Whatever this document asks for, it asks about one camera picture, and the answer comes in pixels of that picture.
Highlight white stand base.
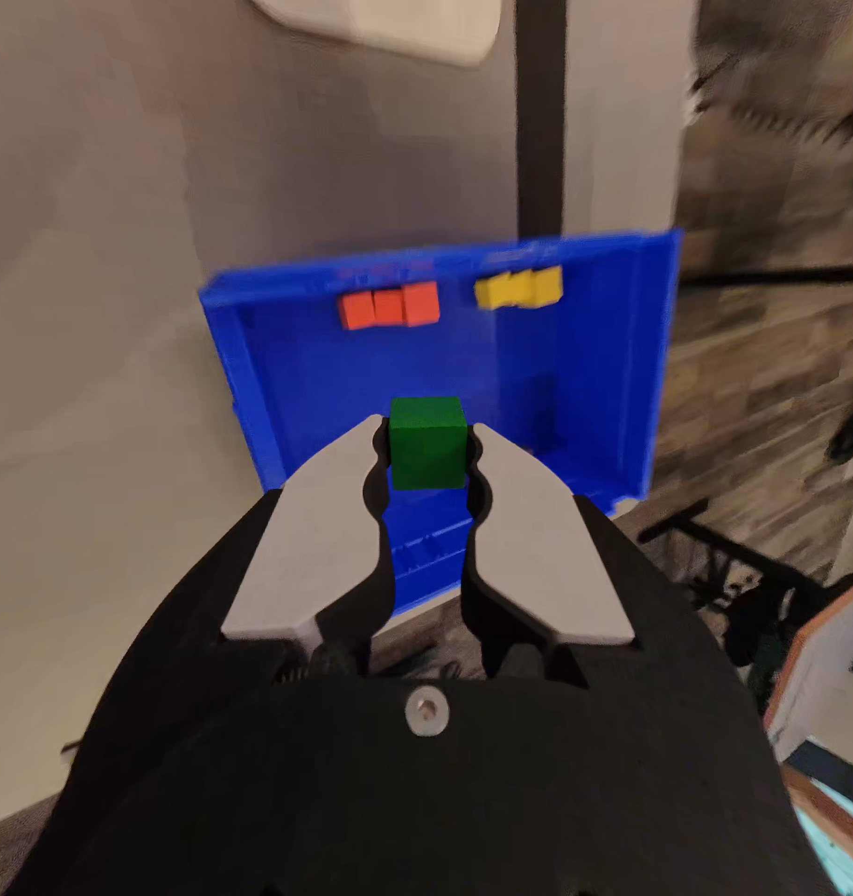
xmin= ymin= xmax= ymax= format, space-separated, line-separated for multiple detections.
xmin=248 ymin=0 xmax=503 ymax=67

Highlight green cube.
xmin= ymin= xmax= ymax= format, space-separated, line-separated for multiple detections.
xmin=388 ymin=396 xmax=467 ymax=491

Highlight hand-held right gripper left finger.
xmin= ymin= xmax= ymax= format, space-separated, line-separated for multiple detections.
xmin=221 ymin=414 xmax=397 ymax=674

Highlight black pole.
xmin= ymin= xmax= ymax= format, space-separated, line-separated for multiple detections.
xmin=514 ymin=0 xmax=567 ymax=242

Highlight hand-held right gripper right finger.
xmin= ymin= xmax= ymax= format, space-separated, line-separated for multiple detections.
xmin=460 ymin=422 xmax=637 ymax=677

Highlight blue plastic bin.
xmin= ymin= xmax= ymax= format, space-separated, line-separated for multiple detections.
xmin=198 ymin=228 xmax=684 ymax=617

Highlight white desk with wooden edge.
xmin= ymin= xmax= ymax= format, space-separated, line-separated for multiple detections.
xmin=762 ymin=570 xmax=853 ymax=896

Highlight black chair base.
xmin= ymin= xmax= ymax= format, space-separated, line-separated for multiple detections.
xmin=640 ymin=500 xmax=844 ymax=669

